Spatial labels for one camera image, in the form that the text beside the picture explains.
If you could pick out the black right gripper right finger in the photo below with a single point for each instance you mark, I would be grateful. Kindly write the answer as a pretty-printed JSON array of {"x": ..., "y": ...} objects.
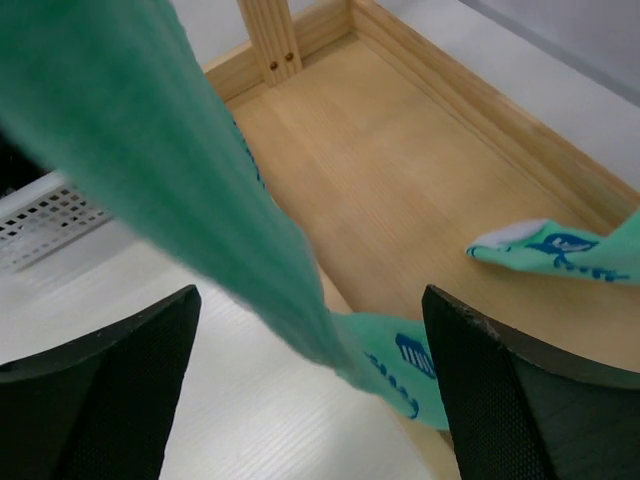
[{"x": 520, "y": 408}]

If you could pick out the mint green sock left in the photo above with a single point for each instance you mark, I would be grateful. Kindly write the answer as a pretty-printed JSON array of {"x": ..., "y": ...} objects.
[{"x": 545, "y": 247}]

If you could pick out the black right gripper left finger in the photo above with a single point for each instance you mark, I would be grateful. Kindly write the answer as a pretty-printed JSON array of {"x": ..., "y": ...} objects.
[{"x": 100, "y": 406}]

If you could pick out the mint green sock right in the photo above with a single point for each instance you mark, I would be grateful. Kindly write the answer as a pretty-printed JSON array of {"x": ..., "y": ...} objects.
[{"x": 110, "y": 94}]

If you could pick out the white plastic basket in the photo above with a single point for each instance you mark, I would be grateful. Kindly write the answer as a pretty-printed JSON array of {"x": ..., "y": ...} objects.
[{"x": 42, "y": 217}]

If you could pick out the mint green sock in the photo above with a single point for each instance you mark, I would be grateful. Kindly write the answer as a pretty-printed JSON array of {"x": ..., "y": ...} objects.
[
  {"x": 545, "y": 247},
  {"x": 110, "y": 94}
]

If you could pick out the wooden hanging rack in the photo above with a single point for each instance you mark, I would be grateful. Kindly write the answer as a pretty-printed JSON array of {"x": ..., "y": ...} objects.
[{"x": 393, "y": 157}]

